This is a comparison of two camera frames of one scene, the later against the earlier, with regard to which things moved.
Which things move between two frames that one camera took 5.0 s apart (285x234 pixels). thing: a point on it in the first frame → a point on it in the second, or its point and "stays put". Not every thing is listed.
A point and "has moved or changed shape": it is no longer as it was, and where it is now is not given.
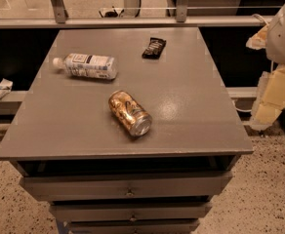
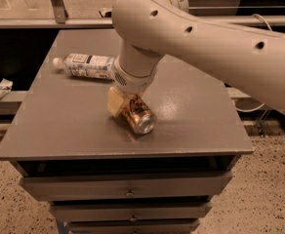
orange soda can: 129,113 has moved or changed shape
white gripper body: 284,39 → 132,81
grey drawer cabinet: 127,131 stays put
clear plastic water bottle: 91,65 stays put
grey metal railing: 57,17 stays put
